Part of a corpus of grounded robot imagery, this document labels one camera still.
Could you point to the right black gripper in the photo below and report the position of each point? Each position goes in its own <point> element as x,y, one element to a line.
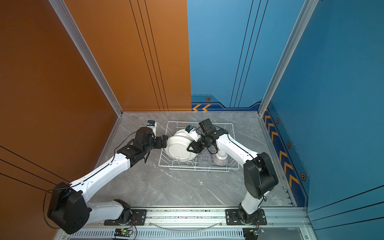
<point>195,148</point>

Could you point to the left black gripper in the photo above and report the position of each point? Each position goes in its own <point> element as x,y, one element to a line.
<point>160,145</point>

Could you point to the white wire dish rack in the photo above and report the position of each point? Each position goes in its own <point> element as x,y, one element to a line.
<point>192,165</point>

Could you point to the watermelon pattern white plate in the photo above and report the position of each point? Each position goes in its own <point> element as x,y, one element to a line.
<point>177,149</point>

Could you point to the green rimmed white plate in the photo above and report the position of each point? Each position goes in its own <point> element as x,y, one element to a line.
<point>181,135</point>

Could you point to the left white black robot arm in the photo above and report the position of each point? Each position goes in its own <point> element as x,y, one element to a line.
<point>69,206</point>

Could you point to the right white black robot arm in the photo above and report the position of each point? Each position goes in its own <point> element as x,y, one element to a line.
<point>260,176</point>

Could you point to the clear glass cup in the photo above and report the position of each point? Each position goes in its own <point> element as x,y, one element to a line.
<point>205,160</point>

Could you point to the white ribbed bowl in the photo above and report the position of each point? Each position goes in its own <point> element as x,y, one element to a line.
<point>220,158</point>

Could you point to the left green circuit board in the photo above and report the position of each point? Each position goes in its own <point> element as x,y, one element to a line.
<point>123,234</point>

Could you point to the green circuit board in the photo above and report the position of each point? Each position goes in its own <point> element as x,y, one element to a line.
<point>252,233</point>
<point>123,234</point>

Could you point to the right green circuit board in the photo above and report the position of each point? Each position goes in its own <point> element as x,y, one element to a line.
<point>252,233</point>

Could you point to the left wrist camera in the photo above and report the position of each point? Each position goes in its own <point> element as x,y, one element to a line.
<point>152,125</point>

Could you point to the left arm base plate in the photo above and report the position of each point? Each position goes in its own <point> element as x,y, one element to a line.
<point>139,216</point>

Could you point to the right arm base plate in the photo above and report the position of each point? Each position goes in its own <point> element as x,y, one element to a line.
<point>232,216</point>

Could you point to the aluminium front rail frame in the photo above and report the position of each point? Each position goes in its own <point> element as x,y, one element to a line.
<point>202,223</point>

